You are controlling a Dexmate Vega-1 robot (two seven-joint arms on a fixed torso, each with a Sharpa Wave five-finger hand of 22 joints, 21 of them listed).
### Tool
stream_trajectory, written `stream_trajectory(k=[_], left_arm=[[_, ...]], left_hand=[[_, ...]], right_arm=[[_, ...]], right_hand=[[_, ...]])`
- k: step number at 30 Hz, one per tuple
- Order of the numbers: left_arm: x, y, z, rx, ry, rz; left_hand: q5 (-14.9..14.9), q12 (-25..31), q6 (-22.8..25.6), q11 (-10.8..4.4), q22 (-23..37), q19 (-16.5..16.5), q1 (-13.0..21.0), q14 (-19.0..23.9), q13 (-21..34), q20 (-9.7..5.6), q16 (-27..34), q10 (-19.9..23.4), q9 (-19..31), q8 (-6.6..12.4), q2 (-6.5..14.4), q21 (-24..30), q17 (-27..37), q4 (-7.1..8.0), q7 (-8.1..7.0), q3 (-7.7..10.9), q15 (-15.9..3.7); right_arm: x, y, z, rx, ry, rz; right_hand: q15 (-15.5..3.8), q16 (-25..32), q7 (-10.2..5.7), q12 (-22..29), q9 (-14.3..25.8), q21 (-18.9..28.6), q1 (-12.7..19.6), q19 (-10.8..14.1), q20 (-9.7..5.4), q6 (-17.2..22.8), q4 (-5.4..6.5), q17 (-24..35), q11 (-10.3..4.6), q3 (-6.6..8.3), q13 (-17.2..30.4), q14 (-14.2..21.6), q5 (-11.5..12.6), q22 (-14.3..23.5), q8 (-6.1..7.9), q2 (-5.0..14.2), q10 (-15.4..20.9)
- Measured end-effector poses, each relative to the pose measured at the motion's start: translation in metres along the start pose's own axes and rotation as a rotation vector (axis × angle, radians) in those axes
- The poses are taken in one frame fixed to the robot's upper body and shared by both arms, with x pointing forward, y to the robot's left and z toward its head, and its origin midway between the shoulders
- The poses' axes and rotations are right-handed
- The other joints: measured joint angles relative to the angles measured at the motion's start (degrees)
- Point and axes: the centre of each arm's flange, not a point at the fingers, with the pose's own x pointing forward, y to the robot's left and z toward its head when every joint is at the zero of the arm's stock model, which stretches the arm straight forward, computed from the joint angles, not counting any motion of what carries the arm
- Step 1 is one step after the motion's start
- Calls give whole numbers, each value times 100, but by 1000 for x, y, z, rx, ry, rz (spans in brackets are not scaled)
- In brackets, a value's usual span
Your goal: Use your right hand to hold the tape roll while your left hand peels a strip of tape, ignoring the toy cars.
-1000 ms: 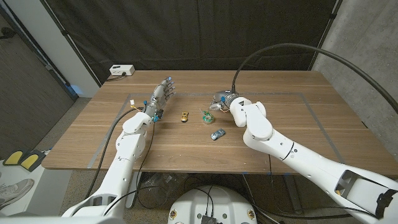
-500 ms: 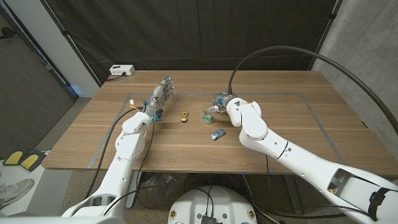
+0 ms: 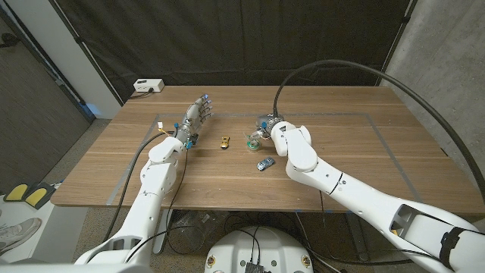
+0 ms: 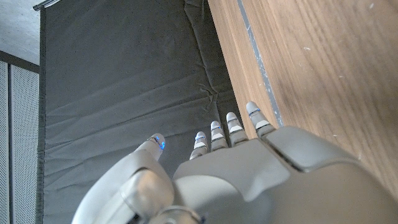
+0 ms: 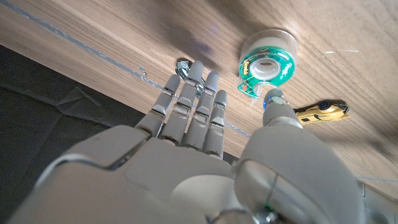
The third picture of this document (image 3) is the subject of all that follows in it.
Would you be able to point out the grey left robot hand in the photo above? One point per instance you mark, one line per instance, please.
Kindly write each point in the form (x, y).
(192, 119)

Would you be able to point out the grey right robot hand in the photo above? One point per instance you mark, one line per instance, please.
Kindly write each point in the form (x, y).
(267, 122)

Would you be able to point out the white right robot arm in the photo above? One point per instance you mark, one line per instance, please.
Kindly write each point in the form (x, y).
(360, 197)

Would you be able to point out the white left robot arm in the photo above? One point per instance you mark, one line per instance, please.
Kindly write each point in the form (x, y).
(149, 197)

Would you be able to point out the yellow toy car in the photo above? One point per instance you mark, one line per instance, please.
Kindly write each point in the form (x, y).
(224, 142)

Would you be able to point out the silver blue toy car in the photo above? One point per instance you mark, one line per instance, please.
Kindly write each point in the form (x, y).
(265, 163)

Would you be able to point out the white power socket box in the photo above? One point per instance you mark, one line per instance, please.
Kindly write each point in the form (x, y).
(148, 85)

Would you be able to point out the black backdrop curtain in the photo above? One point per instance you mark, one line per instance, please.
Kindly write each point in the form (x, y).
(242, 38)

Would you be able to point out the clear plastic bag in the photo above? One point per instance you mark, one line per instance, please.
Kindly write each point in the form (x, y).
(197, 223)

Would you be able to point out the white table leg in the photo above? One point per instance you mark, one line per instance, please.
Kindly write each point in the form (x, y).
(162, 235)

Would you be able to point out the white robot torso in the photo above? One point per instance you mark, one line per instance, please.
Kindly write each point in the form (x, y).
(261, 250)

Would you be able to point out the grey table leg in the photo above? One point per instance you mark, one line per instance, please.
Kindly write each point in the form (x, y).
(358, 235)

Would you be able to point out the grey sneaker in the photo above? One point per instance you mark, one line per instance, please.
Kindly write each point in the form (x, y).
(17, 233)

